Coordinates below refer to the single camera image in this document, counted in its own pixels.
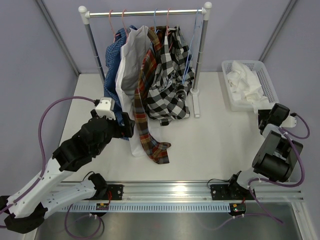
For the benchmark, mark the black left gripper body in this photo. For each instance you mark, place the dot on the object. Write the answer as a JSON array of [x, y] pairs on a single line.
[[114, 131]]

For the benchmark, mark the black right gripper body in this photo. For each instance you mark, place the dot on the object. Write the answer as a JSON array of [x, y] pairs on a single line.
[[263, 115]]

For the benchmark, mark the white linen shirt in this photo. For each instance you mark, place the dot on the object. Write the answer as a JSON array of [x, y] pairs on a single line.
[[245, 86]]

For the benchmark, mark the black white checked shirt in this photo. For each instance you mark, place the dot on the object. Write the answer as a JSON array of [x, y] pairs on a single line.
[[167, 96]]

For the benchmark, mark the blue plastic hanger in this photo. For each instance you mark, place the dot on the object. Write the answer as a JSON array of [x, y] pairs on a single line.
[[188, 62]]

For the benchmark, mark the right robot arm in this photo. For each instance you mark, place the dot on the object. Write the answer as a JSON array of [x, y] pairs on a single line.
[[274, 161]]

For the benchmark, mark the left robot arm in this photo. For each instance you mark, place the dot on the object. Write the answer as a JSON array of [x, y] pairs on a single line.
[[31, 206]]

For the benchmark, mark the red brown plaid shirt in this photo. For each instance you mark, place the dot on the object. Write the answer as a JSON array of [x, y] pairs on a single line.
[[155, 150]]

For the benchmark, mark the blue checked shirt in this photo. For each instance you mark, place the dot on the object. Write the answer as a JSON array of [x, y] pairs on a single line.
[[112, 60]]

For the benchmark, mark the white hanging shirt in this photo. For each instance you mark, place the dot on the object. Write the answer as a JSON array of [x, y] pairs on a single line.
[[132, 54]]

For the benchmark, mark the blue hanger on rack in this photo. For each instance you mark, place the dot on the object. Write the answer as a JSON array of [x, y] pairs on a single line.
[[155, 23]]

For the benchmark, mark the white plastic basket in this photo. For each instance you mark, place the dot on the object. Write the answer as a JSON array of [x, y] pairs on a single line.
[[264, 79]]

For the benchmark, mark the metal clothes rack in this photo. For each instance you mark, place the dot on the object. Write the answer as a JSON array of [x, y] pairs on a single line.
[[205, 11]]

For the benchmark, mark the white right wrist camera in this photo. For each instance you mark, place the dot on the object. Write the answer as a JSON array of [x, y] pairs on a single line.
[[289, 122]]

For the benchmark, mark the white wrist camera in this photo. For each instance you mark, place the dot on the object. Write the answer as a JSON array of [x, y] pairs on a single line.
[[105, 108], [289, 122]]

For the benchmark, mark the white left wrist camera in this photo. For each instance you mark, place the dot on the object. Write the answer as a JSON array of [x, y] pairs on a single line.
[[105, 108]]

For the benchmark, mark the aluminium mounting rail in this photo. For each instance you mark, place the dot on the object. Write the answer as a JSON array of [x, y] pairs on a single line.
[[196, 192]]

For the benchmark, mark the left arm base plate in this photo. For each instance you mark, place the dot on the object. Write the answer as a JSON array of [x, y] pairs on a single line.
[[113, 192]]

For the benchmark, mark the white slotted cable duct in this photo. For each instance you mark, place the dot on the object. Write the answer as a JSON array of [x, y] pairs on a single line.
[[117, 207]]

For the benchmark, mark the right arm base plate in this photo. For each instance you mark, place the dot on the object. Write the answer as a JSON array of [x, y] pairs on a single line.
[[221, 192]]

